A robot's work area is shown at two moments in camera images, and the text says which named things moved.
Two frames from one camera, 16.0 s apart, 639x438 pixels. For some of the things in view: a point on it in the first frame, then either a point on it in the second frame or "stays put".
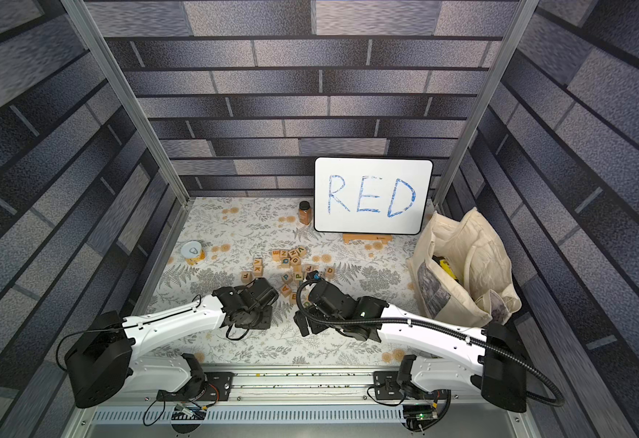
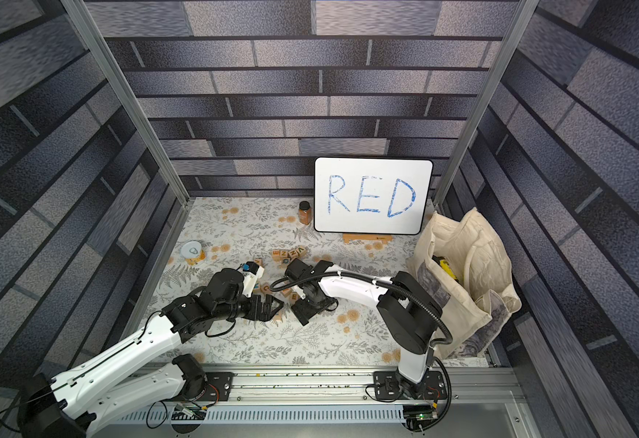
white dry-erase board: (371, 195) stays put
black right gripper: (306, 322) to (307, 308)
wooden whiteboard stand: (367, 236) stays put
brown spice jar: (305, 213) stays put
